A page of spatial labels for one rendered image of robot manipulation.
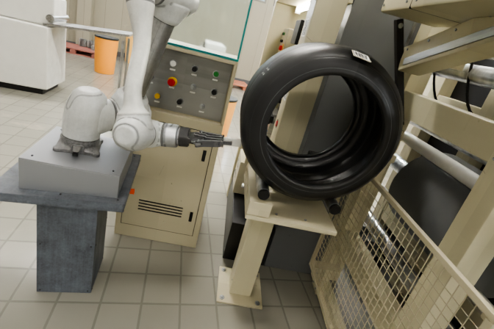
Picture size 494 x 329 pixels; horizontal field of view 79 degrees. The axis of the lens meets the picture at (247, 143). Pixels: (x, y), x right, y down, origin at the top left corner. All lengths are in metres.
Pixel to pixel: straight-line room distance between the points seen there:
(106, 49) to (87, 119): 5.09
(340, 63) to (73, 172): 1.09
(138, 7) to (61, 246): 1.15
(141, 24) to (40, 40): 3.54
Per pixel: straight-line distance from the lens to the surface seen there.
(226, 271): 2.08
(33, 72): 4.80
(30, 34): 4.73
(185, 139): 1.12
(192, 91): 1.76
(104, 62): 6.54
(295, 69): 0.98
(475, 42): 1.13
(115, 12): 8.87
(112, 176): 1.36
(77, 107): 1.43
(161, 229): 2.13
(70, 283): 1.88
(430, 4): 1.13
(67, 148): 1.49
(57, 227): 1.67
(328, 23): 1.38
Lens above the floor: 1.44
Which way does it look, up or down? 20 degrees down
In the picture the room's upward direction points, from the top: 15 degrees clockwise
